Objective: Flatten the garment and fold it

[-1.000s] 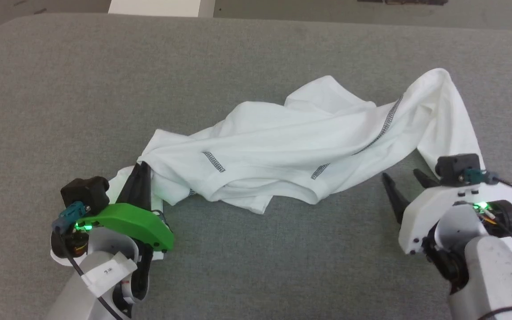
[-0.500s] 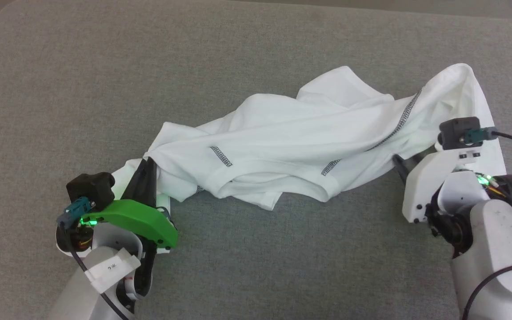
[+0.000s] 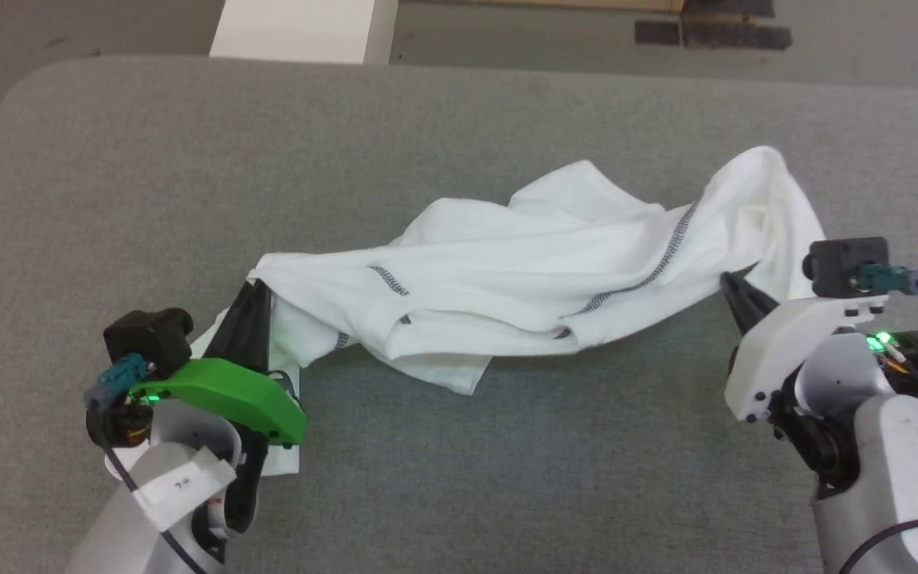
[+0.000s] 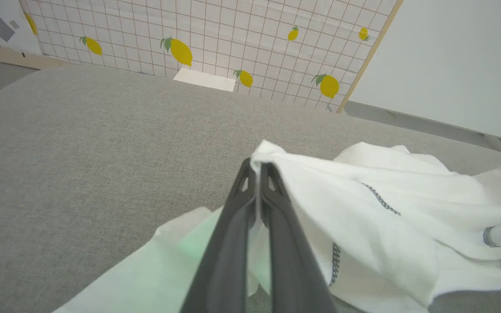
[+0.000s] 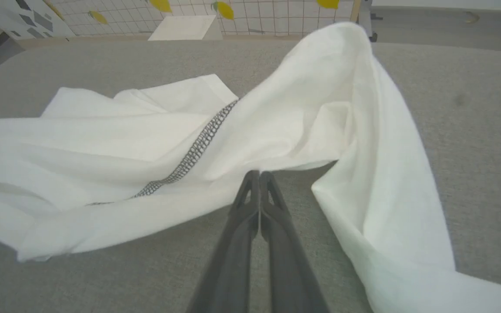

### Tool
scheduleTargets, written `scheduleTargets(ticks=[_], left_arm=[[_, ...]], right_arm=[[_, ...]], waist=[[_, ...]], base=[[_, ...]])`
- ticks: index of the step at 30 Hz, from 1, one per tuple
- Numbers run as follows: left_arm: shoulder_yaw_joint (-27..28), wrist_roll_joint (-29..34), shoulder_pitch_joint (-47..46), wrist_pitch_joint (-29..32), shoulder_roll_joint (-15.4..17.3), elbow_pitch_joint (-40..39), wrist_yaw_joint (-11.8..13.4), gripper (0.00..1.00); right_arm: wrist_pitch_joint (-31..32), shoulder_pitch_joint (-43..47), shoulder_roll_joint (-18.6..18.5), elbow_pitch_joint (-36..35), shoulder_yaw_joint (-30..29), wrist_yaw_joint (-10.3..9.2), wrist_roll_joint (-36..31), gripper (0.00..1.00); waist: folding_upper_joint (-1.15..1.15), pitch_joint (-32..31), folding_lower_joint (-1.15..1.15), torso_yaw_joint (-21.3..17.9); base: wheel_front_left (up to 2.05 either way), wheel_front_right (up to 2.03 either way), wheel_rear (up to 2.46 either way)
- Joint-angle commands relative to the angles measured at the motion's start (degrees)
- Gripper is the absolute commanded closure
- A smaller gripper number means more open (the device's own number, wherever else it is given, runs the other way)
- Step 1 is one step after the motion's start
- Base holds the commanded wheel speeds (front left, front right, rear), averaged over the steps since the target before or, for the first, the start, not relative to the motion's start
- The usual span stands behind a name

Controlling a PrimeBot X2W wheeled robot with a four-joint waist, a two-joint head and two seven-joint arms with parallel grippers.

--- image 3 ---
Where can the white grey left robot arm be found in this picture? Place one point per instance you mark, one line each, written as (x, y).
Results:
(164, 494)

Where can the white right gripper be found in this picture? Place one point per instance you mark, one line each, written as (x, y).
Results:
(794, 343)

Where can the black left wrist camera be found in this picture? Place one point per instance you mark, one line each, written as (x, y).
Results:
(148, 339)

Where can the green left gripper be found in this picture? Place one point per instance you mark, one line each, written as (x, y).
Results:
(228, 391)

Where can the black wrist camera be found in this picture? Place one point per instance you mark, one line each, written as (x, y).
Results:
(148, 339)
(849, 265)

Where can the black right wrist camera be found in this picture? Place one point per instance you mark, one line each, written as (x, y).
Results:
(849, 265)

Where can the white garment with black stitching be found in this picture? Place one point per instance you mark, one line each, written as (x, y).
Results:
(507, 271)

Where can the white rectangular block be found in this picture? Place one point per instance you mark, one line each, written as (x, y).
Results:
(300, 30)

